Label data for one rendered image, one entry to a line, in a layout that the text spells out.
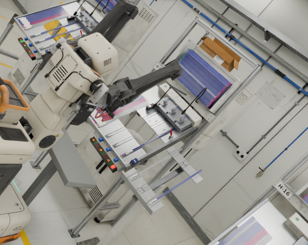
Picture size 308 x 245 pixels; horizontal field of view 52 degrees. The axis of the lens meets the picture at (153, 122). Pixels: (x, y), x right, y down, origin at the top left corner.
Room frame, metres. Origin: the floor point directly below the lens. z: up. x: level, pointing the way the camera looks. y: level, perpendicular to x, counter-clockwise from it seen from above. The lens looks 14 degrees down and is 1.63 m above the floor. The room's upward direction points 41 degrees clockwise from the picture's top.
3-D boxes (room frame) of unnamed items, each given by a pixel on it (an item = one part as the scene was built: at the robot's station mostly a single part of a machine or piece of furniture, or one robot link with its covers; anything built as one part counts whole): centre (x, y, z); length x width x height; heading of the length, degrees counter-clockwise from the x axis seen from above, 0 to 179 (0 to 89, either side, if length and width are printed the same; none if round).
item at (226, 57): (3.04, -0.10, 1.82); 0.68 x 0.30 x 0.20; 61
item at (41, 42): (3.39, 1.28, 0.66); 1.01 x 0.73 x 1.31; 151
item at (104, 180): (2.86, -0.06, 0.31); 0.70 x 0.65 x 0.62; 61
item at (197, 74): (2.72, -0.06, 1.52); 0.51 x 0.13 x 0.27; 61
